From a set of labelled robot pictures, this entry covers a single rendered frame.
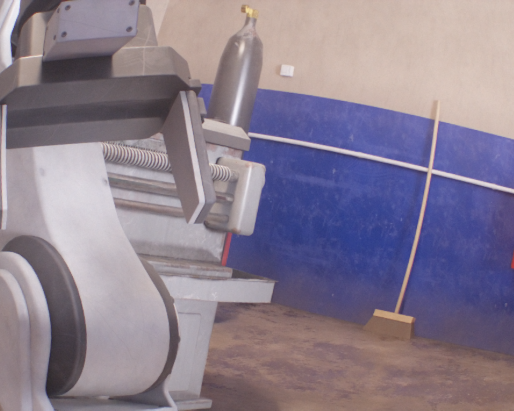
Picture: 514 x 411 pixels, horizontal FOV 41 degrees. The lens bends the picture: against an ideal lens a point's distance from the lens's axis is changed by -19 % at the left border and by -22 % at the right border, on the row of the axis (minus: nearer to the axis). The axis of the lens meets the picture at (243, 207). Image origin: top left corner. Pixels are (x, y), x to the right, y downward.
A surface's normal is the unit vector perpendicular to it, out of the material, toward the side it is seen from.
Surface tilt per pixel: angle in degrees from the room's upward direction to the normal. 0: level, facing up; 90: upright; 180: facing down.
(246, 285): 90
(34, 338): 90
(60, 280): 61
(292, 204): 90
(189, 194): 102
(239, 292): 90
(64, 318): 75
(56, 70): 53
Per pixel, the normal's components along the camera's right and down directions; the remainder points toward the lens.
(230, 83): -0.22, -0.01
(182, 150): -0.91, 0.04
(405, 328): -0.54, -0.38
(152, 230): 0.76, 0.17
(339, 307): -0.62, -0.10
